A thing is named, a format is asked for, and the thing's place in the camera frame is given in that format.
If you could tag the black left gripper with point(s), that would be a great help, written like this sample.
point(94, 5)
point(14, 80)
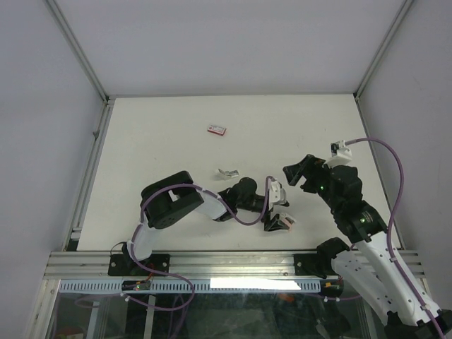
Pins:
point(275, 223)

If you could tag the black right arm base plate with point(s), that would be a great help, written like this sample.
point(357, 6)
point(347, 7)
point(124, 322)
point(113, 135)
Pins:
point(306, 264)

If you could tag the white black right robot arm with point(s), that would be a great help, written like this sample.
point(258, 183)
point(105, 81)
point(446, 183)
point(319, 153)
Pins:
point(388, 286)

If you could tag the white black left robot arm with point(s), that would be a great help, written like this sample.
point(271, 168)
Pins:
point(171, 199)

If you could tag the aluminium frame post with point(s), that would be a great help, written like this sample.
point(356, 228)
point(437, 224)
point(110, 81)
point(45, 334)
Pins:
point(384, 45)
point(63, 25)

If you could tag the white slotted cable duct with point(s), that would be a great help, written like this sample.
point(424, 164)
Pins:
point(213, 285)

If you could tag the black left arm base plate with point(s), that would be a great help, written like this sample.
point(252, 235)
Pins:
point(123, 265)

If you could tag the aluminium mounting rail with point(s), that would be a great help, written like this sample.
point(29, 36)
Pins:
point(190, 264)

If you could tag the white stapler magazine part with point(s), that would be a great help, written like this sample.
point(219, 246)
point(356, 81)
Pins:
point(226, 174)

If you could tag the left aluminium frame post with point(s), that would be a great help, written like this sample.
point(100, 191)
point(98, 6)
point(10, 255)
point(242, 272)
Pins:
point(63, 25)

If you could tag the right aluminium frame post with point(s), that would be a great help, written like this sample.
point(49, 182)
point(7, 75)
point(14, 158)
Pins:
point(384, 45)

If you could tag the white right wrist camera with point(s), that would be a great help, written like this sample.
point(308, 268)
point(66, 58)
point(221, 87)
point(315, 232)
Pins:
point(340, 155)

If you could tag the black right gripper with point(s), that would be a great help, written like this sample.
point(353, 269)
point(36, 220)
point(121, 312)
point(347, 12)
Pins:
point(309, 167)

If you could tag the red white staple box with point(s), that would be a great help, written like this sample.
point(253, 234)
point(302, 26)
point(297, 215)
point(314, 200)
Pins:
point(217, 130)

